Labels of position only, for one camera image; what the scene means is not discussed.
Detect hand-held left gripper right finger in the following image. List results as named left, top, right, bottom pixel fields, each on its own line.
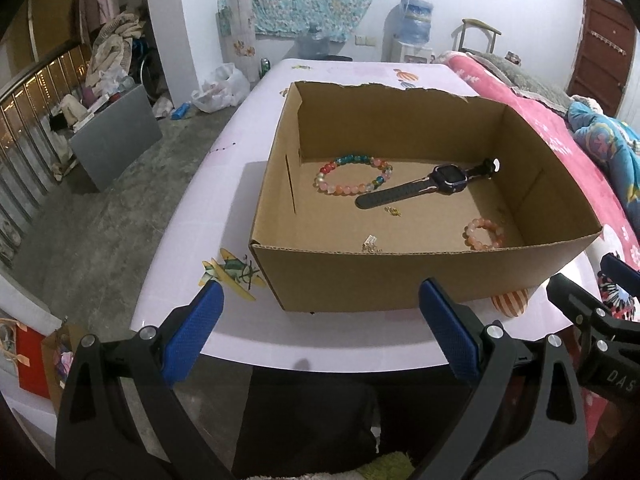
left=415, top=277, right=591, bottom=480

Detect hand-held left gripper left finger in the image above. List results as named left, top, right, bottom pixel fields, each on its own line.
left=54, top=279, right=236, bottom=480

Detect fluffy green white rug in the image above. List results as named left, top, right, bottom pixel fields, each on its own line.
left=240, top=452, right=416, bottom=480

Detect white plastic bag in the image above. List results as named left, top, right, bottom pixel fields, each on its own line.
left=191, top=62, right=250, bottom=113

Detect pile of clothes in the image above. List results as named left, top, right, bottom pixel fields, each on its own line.
left=85, top=12, right=151, bottom=106

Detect multicoloured bead bracelet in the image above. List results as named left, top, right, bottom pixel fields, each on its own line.
left=315, top=155, right=393, bottom=196

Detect red box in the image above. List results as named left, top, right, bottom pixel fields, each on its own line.
left=17, top=327, right=53, bottom=401

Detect blue patterned blanket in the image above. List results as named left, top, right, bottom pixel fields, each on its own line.
left=567, top=100, right=640, bottom=206

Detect white water dispenser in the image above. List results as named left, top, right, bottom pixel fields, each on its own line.
left=390, top=40, right=435, bottom=65

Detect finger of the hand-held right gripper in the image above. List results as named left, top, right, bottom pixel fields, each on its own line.
left=600, top=254, right=640, bottom=288
left=546, top=273, right=640, bottom=403

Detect brown wooden door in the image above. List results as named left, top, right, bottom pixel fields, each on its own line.
left=567, top=0, right=640, bottom=121

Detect pink floral bed blanket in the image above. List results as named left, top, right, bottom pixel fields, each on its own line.
left=432, top=50, right=640, bottom=261

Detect small brown cardboard box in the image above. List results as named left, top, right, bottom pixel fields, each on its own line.
left=41, top=322, right=88, bottom=411

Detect metal railing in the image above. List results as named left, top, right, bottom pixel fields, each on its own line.
left=0, top=42, right=96, bottom=261

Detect grey blanket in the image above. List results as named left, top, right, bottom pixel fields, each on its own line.
left=470, top=52, right=576, bottom=111

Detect spoked wheel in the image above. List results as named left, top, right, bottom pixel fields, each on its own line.
left=132, top=40, right=166, bottom=101

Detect white sheet with flower stickers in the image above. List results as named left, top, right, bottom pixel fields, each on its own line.
left=217, top=7, right=256, bottom=61

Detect dark grey wristwatch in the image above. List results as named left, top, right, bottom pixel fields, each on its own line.
left=355, top=157, right=502, bottom=210

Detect peach bead bracelet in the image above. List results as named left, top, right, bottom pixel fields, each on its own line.
left=464, top=216, right=507, bottom=251

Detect grey board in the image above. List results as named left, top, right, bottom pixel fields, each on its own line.
left=69, top=83, right=163, bottom=193

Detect dark trousers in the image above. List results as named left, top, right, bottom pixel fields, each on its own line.
left=235, top=375, right=381, bottom=466

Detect blue water dispenser bottle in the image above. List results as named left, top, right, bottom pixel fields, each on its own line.
left=400, top=0, right=434, bottom=46

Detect wooden chair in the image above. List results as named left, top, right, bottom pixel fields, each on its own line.
left=460, top=18, right=502, bottom=56

